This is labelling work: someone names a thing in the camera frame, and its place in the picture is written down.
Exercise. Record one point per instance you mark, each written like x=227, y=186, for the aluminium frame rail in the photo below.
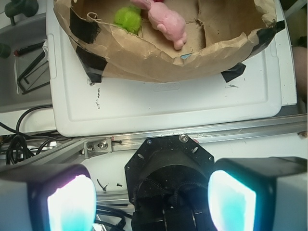
x=72, y=150

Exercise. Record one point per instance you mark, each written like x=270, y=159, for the white plastic tray lid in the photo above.
x=120, y=106

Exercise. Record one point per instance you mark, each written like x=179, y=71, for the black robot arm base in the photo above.
x=168, y=188

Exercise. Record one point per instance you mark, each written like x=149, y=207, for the green plush animal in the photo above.
x=128, y=18

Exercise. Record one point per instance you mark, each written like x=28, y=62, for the silver corner bracket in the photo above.
x=96, y=147

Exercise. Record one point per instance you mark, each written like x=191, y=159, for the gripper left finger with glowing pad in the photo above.
x=48, y=197

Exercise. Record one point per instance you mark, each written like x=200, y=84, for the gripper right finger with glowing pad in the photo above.
x=259, y=194

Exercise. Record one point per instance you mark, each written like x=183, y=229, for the black allen keys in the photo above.
x=31, y=78

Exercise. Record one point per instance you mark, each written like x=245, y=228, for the brown paper bag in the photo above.
x=221, y=35

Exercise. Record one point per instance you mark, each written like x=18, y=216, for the pink plush bunny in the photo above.
x=171, y=24

